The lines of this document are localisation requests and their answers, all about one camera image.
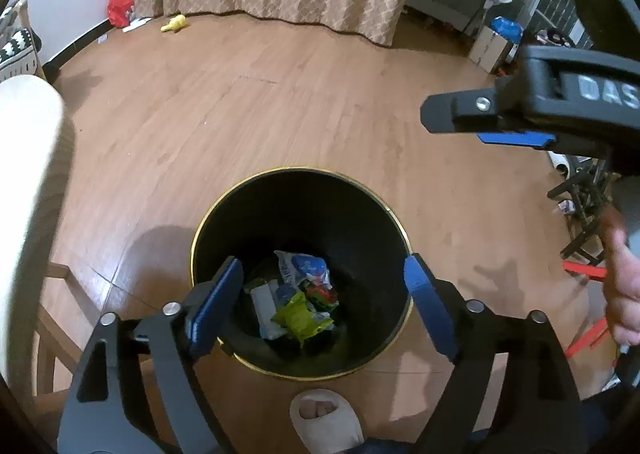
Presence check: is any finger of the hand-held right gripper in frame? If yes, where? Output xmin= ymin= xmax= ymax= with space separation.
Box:
xmin=421 ymin=76 xmax=557 ymax=150

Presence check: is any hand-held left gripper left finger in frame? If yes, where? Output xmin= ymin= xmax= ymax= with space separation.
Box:
xmin=57 ymin=256 xmax=245 ymax=454

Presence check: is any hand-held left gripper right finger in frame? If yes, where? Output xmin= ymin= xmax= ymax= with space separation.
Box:
xmin=403 ymin=254 xmax=583 ymax=454

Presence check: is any white carton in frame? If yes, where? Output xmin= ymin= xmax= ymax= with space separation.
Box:
xmin=249 ymin=281 xmax=296 ymax=341

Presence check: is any yellow-green snack packet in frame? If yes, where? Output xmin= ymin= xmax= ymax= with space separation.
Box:
xmin=270 ymin=291 xmax=335 ymax=347

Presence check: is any blue white wipes packet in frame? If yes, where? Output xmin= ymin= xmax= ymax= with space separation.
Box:
xmin=274 ymin=250 xmax=333 ymax=292

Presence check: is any red printed packet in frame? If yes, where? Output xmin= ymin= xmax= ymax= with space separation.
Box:
xmin=302 ymin=281 xmax=340 ymax=312

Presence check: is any black gold-rimmed trash bin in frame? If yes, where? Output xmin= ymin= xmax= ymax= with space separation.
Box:
xmin=190 ymin=166 xmax=415 ymax=381

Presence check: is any person's right hand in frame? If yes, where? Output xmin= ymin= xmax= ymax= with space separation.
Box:
xmin=600 ymin=208 xmax=640 ymax=347

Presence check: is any cardboard box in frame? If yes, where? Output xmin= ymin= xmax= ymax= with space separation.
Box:
xmin=469 ymin=24 xmax=516 ymax=72

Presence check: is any blue plastic bag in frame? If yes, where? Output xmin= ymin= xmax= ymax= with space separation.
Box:
xmin=490 ymin=16 xmax=525 ymax=42

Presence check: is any black folding stand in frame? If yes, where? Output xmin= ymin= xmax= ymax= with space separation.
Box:
xmin=547 ymin=154 xmax=613 ymax=267

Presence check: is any white slipper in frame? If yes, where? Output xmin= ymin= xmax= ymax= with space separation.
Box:
xmin=289 ymin=388 xmax=365 ymax=454

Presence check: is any red plastic bag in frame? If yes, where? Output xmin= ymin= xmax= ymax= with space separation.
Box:
xmin=107 ymin=0 xmax=137 ymax=29

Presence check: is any red metal frame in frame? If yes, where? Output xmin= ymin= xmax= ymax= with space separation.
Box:
xmin=562 ymin=260 xmax=613 ymax=357

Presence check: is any wooden frame sofa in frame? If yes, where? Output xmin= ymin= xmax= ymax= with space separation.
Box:
xmin=0 ymin=0 xmax=51 ymax=85

